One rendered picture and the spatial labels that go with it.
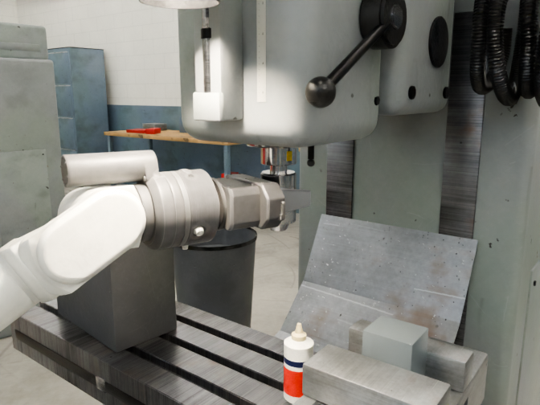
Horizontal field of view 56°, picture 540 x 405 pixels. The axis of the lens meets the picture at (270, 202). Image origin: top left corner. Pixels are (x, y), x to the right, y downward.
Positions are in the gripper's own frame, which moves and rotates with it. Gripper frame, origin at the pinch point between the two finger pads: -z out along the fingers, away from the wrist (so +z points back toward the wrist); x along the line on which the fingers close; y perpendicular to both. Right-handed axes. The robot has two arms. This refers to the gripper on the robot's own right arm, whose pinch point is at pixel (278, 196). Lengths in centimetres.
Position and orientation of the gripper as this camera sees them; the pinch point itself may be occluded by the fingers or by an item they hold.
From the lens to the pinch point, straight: 66.4
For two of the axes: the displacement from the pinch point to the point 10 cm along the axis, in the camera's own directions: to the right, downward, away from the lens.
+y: -0.1, 9.8, 2.1
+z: -8.4, 1.1, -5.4
